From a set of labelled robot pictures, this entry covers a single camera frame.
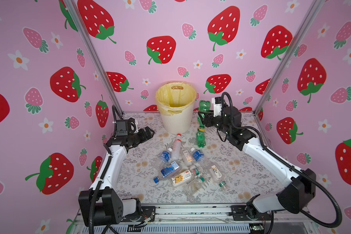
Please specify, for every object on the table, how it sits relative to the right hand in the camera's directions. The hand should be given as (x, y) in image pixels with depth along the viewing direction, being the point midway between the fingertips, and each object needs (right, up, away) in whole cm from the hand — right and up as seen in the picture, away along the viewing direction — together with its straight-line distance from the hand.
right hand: (201, 111), depth 74 cm
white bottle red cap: (-14, -25, +18) cm, 34 cm away
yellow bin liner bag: (-16, +14, +33) cm, 39 cm away
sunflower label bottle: (-11, -37, +6) cm, 39 cm away
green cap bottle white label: (+10, -36, +8) cm, 38 cm away
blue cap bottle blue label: (-15, -32, +10) cm, 37 cm away
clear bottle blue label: (-21, -28, +17) cm, 39 cm away
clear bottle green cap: (-3, -43, +9) cm, 44 cm away
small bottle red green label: (-2, -35, +10) cm, 36 cm away
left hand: (-29, -12, +8) cm, 33 cm away
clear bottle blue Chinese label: (0, -27, +16) cm, 31 cm away
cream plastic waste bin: (-13, -6, +24) cm, 28 cm away
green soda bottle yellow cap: (+4, -16, +27) cm, 31 cm away
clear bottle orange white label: (-6, -28, +14) cm, 32 cm away
